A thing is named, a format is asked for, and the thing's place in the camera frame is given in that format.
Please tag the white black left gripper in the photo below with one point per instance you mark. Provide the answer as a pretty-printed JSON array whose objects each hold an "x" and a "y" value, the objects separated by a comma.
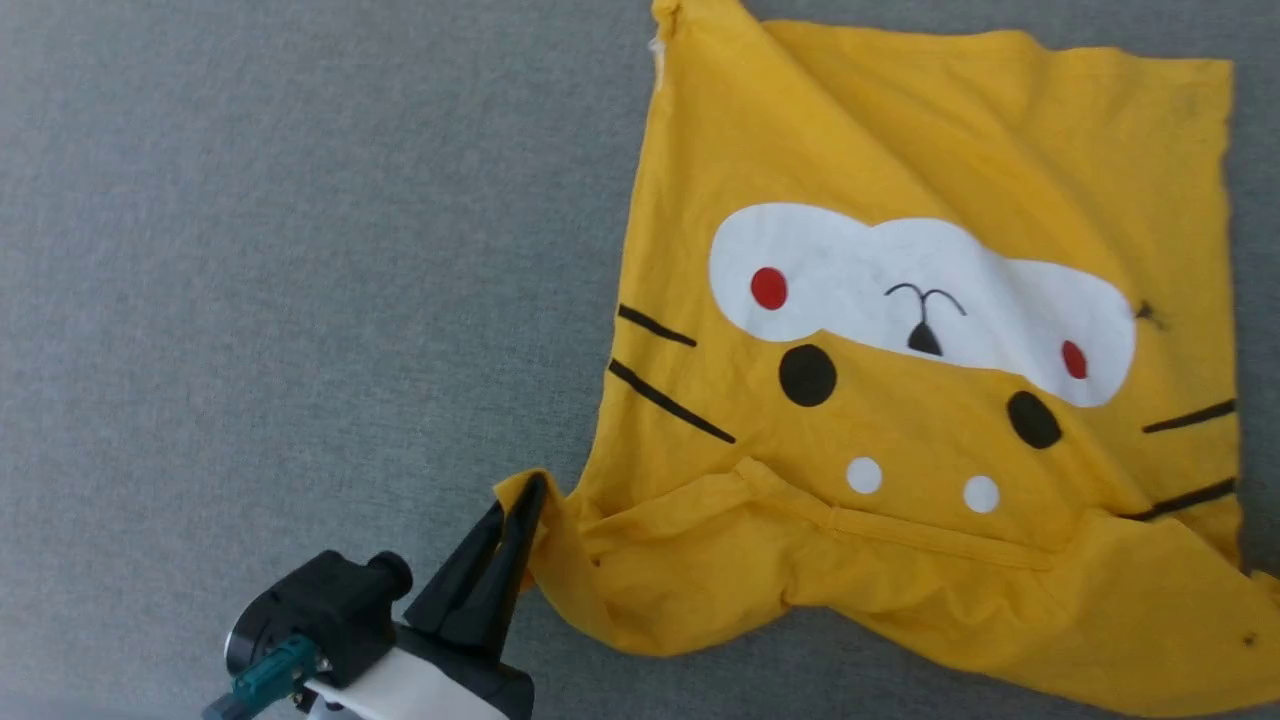
[{"x": 440, "y": 690}]

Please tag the yellow cartoon face t-shirt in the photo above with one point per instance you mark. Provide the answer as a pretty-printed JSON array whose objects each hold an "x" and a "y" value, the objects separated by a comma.
[{"x": 900, "y": 150}]

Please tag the grey fabric sofa cushion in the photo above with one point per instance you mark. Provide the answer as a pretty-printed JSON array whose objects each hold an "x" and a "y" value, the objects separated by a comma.
[{"x": 250, "y": 250}]

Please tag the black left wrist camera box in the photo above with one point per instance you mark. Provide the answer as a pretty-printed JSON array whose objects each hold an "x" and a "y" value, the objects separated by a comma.
[{"x": 320, "y": 610}]

